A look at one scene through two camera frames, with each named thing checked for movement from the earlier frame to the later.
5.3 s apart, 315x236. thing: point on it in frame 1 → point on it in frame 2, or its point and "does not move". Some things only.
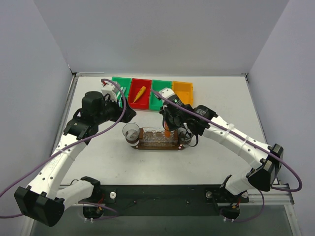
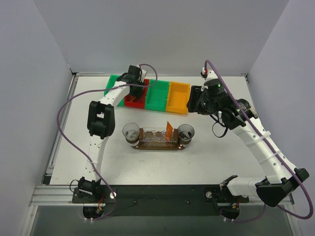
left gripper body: (121, 111) → (136, 91)
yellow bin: (184, 90) does not move
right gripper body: (171, 118) → (194, 99)
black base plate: (164, 200) does not move
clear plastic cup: (131, 131) does not move
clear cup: (184, 137) does not move
